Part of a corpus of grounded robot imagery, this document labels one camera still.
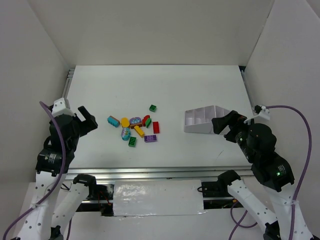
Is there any purple flower lego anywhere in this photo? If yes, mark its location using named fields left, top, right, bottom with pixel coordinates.
left=129, top=117, right=143, bottom=129

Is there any green rectangular lego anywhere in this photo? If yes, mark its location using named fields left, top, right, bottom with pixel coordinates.
left=128, top=136, right=137, bottom=148

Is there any red curved lego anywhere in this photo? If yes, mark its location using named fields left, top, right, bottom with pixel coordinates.
left=142, top=115, right=150, bottom=127

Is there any green sloped lego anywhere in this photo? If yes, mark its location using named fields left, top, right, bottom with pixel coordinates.
left=145, top=117, right=152, bottom=128

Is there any lilac rectangular lego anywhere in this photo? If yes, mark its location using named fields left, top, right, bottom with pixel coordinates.
left=144, top=134, right=157, bottom=143

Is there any small green square lego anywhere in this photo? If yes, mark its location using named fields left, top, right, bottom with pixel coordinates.
left=149, top=104, right=157, bottom=113

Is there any red rectangular lego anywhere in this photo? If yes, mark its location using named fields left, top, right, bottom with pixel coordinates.
left=152, top=121, right=160, bottom=134

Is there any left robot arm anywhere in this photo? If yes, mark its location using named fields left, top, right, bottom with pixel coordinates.
left=16, top=100, right=98, bottom=240

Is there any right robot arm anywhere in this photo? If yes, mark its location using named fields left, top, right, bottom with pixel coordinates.
left=211, top=110, right=317, bottom=240

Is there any teal and brown lego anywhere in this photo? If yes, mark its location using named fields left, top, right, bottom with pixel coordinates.
left=107, top=115, right=120, bottom=128

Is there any yellow round lego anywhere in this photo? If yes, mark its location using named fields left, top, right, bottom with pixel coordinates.
left=121, top=117, right=130, bottom=128

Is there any teal oval printed lego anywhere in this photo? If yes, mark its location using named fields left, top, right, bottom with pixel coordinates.
left=121, top=127, right=131, bottom=141

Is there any white compartment organizer tray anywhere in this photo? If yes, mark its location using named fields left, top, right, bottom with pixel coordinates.
left=183, top=105, right=231, bottom=134

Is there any yellow rectangular lego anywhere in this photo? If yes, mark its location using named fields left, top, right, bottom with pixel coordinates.
left=134, top=125, right=145, bottom=138

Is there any white foil-taped panel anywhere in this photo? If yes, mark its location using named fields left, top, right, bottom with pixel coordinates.
left=113, top=180, right=205, bottom=217

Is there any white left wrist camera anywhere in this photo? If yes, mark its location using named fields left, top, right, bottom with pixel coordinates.
left=51, top=97, right=74, bottom=118

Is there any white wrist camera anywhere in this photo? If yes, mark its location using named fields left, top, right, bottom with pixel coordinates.
left=51, top=97, right=74, bottom=118
left=244, top=105, right=271, bottom=125

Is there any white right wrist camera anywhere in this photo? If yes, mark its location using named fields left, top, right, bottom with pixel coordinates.
left=244, top=105, right=271, bottom=125

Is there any aluminium table rail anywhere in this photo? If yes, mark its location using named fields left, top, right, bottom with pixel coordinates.
left=66, top=166, right=253, bottom=182

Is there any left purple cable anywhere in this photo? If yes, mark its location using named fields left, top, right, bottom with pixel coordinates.
left=1, top=100, right=73, bottom=240

